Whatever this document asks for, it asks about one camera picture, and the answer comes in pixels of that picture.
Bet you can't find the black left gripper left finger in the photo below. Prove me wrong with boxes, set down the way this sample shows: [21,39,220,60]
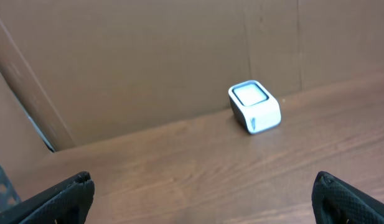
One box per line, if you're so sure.
[0,171,95,224]

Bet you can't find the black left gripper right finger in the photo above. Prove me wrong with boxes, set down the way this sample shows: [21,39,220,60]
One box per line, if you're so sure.
[311,171,384,224]

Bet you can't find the white barcode scanner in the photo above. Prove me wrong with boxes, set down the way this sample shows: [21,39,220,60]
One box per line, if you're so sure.
[228,80,281,134]

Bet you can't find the grey plastic mesh basket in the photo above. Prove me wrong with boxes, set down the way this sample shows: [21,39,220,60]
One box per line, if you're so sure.
[0,166,21,213]

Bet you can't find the brown cardboard backdrop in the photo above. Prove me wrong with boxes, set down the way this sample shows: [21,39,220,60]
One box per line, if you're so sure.
[0,0,384,175]

